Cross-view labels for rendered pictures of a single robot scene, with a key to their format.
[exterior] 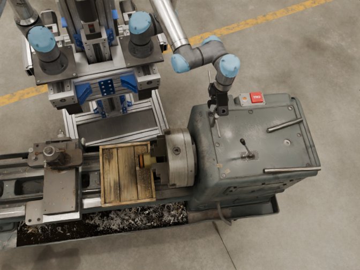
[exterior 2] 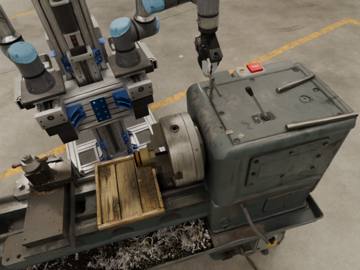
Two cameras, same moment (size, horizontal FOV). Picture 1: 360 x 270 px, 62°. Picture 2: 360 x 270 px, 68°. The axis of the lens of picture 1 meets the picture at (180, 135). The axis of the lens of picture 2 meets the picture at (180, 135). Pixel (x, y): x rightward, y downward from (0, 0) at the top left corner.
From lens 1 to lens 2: 0.64 m
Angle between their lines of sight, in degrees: 19
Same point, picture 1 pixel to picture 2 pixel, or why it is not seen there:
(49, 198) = (30, 224)
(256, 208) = (294, 218)
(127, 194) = (129, 210)
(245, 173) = (263, 135)
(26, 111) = not seen: hidden behind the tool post
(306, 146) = (329, 98)
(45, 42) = (24, 51)
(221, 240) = not seen: outside the picture
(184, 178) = (189, 160)
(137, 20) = (117, 23)
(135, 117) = not seen: hidden behind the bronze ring
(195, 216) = (221, 239)
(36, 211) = (17, 247)
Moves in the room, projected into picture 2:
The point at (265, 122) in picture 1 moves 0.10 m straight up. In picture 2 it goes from (272, 85) to (277, 66)
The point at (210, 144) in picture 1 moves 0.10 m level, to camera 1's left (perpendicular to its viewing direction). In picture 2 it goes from (214, 114) to (189, 114)
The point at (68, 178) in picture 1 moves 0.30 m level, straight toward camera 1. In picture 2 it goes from (55, 197) to (102, 234)
